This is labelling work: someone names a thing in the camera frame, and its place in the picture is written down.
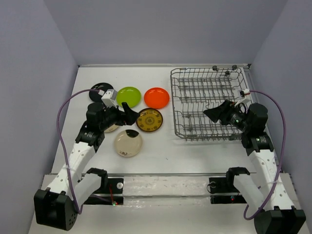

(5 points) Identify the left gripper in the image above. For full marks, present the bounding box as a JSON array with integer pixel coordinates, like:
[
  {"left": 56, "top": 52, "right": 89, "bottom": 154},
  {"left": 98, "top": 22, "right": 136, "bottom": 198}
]
[{"left": 99, "top": 102, "right": 140, "bottom": 131}]

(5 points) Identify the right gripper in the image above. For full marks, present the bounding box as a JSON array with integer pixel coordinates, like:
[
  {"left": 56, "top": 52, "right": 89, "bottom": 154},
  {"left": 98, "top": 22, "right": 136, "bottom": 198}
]
[{"left": 203, "top": 99, "right": 251, "bottom": 133}]

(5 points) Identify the green plate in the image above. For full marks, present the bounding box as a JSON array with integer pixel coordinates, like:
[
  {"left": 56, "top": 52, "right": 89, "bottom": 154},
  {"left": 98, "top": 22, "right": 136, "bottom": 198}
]
[{"left": 116, "top": 86, "right": 141, "bottom": 108}]

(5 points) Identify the yellow patterned plate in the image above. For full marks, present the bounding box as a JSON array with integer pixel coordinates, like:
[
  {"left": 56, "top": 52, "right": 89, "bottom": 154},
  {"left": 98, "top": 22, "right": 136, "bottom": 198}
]
[{"left": 136, "top": 108, "right": 163, "bottom": 133}]

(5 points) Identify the orange plate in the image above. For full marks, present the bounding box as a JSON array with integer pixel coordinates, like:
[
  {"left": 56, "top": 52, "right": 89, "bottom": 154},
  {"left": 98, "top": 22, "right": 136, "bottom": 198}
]
[{"left": 144, "top": 87, "right": 170, "bottom": 109}]

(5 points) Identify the beige plate with black mark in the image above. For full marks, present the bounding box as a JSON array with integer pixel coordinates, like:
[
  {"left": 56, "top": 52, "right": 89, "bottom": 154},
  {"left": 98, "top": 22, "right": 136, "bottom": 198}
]
[{"left": 114, "top": 129, "right": 143, "bottom": 157}]

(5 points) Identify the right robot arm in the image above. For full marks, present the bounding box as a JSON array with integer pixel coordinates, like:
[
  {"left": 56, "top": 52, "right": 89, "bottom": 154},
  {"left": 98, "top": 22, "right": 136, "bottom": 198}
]
[{"left": 204, "top": 100, "right": 306, "bottom": 234}]

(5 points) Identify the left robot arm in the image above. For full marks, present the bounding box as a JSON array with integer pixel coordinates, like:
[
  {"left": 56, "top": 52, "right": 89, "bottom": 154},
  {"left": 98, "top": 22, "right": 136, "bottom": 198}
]
[{"left": 34, "top": 102, "right": 139, "bottom": 231}]

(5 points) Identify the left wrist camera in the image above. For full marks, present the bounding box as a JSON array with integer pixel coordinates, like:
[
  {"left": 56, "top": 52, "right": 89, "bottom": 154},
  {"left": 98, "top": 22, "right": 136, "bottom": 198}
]
[{"left": 101, "top": 89, "right": 117, "bottom": 107}]

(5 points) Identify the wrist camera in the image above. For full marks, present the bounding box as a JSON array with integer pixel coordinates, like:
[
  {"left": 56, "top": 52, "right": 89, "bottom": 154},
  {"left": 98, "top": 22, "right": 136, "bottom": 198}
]
[
  {"left": 236, "top": 89, "right": 251, "bottom": 105},
  {"left": 101, "top": 89, "right": 117, "bottom": 107}
]

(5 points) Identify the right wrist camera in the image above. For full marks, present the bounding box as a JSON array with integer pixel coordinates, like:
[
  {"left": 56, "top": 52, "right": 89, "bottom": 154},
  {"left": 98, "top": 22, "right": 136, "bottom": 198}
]
[{"left": 236, "top": 89, "right": 251, "bottom": 105}]

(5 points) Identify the grey wire dish rack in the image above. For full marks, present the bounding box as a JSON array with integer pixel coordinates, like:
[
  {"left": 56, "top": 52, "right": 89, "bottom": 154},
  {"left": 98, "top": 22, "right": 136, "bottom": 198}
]
[{"left": 170, "top": 65, "right": 248, "bottom": 141}]

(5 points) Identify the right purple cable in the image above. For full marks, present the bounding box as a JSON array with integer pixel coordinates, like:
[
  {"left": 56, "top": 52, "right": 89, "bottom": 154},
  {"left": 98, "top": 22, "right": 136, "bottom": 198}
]
[{"left": 243, "top": 89, "right": 286, "bottom": 220}]

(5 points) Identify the purple cable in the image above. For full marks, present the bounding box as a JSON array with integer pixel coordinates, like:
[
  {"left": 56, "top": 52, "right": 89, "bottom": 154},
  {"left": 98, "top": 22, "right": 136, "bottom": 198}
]
[
  {"left": 56, "top": 89, "right": 103, "bottom": 215},
  {"left": 243, "top": 89, "right": 286, "bottom": 220}
]

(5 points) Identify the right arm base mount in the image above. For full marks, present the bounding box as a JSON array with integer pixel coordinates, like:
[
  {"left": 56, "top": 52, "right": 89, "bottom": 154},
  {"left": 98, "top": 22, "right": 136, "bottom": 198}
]
[{"left": 206, "top": 177, "right": 247, "bottom": 205}]

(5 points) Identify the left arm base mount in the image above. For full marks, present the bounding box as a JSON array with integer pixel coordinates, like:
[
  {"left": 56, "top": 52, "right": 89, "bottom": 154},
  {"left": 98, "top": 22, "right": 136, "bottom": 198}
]
[{"left": 84, "top": 177, "right": 124, "bottom": 206}]

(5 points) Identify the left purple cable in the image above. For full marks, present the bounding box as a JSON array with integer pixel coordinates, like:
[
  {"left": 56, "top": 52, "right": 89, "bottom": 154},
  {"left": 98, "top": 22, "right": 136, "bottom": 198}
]
[{"left": 56, "top": 89, "right": 103, "bottom": 215}]

